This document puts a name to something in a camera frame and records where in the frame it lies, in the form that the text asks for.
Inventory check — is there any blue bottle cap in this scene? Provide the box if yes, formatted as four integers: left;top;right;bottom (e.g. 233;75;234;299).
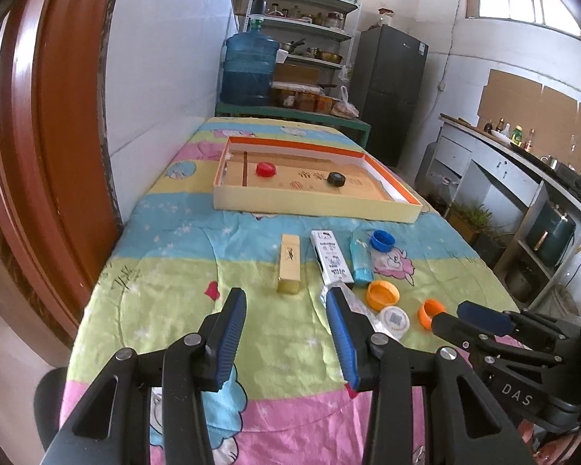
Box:
371;230;396;253

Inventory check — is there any dark air fryer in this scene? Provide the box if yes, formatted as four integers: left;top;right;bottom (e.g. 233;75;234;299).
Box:
526;201;577;267

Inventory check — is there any dark refrigerator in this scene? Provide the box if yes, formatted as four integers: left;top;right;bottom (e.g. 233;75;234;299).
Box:
349;25;430;168

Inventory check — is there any grey kitchen counter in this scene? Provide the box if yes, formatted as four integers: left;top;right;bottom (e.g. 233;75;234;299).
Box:
436;113;581;303

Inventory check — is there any white plastic bag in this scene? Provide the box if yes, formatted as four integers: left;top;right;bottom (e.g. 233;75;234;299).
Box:
330;86;360;118

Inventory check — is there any orange rimmed cardboard box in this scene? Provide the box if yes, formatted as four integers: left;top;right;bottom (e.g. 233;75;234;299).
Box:
213;136;423;224

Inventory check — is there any small gold carton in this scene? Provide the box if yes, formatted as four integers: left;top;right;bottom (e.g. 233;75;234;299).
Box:
277;233;304;296

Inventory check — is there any cardboard wall sheet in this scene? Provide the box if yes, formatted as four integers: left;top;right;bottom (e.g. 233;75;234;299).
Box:
479;69;581;157

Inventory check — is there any colourful cartoon printed blanket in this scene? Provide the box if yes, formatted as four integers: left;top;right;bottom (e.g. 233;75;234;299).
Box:
60;116;528;465

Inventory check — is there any metal storage shelf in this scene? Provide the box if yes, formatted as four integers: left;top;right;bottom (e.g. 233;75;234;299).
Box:
244;0;363;108

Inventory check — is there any white printed carton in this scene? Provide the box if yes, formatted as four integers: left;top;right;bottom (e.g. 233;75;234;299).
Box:
310;229;354;286

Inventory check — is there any large orange bottle cap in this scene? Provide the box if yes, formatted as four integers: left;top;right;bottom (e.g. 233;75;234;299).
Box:
366;280;401;312

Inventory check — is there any green table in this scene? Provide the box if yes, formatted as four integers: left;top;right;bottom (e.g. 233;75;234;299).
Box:
216;102;372;149

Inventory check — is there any white bottle cap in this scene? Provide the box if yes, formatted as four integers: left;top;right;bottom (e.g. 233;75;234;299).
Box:
375;305;412;341

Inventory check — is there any brown wooden door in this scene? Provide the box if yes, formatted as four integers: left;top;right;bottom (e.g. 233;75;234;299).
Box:
0;0;127;350

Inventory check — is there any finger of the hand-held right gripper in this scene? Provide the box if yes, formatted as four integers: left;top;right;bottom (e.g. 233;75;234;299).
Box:
431;312;495;355
456;300;577;350

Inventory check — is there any black gas stove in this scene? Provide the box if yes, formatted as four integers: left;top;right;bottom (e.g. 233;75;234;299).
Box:
554;162;581;200

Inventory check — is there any small orange bottle cap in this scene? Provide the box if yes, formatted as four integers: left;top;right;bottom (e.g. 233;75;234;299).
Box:
418;299;447;328

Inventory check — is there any green plant box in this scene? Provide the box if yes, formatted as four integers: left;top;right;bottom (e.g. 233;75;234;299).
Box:
447;201;495;244

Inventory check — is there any blue water jug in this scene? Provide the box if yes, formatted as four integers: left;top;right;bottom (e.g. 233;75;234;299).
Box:
220;0;280;106

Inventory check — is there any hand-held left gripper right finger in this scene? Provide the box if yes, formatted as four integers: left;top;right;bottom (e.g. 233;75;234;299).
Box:
325;286;536;465

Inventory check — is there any brown cardboard carton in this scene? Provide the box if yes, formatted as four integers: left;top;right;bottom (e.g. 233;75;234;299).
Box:
274;64;321;84

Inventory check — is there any light blue carton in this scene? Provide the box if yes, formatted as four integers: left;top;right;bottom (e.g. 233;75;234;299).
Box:
351;231;374;284

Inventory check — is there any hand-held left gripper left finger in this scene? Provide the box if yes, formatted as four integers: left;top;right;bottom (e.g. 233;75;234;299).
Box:
41;287;248;465

